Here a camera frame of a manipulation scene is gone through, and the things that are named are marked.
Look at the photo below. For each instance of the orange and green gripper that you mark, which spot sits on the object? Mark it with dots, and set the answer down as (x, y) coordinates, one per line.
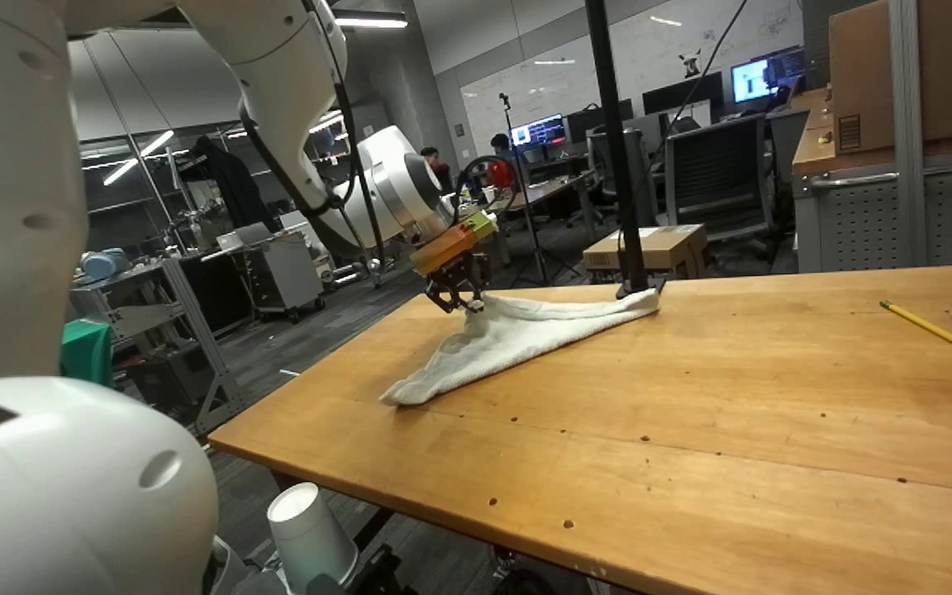
(450, 253)

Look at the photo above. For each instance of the white terry cloth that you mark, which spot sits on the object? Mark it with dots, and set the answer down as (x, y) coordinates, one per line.
(512, 335)

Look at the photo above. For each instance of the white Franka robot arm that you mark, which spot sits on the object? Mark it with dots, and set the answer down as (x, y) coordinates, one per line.
(14, 167)

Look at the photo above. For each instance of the person in red shirt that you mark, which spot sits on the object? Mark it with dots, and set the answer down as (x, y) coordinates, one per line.
(504, 171)

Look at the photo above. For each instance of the small blue lit monitor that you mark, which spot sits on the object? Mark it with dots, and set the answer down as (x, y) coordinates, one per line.
(545, 134)

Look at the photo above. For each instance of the low wooden stool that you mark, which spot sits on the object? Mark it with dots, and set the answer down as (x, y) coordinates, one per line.
(664, 247)

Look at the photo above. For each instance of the black vertical stand pole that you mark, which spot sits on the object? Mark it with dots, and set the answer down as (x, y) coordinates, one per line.
(613, 134)

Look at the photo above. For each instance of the dark hanging jacket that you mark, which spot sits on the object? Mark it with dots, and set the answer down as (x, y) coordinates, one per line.
(227, 184)

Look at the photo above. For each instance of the long ceiling light tube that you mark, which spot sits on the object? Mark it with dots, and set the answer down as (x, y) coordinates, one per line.
(372, 22)

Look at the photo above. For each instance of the white paper cup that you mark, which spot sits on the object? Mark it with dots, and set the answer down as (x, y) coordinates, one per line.
(305, 533)

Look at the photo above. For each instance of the dark unlit monitor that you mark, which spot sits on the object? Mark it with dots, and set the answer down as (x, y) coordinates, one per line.
(681, 98)

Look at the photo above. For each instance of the slanted ceiling light tube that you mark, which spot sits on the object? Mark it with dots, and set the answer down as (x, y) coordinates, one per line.
(139, 156)

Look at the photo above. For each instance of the teal plastic bin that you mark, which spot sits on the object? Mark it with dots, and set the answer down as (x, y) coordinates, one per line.
(87, 351)

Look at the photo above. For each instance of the lit computer monitor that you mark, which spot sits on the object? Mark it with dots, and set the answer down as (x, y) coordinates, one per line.
(767, 76)

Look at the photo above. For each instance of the yellow pencil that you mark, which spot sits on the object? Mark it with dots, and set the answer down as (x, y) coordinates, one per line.
(940, 331)

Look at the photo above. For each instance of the grey metal shelf frame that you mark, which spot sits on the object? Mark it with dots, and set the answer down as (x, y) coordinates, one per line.
(198, 331)

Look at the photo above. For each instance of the black clamp mount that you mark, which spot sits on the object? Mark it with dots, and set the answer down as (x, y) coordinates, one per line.
(372, 573)

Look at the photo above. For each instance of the white wall board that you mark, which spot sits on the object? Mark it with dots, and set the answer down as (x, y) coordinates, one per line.
(664, 49)

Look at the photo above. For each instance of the grey metal post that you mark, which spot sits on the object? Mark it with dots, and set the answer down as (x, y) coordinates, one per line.
(908, 134)

